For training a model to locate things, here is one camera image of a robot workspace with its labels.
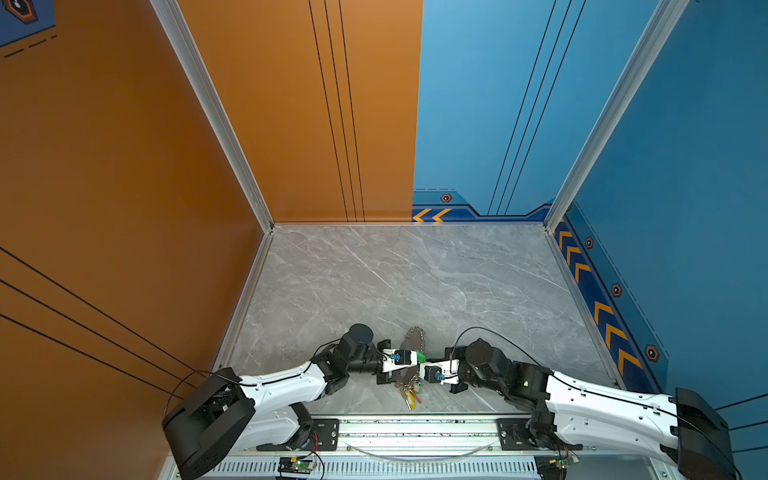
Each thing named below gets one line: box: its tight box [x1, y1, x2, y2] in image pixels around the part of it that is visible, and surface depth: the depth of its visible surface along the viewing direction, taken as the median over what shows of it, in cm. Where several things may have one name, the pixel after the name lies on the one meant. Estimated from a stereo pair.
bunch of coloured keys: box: [399, 374, 422, 411], surface depth 79 cm
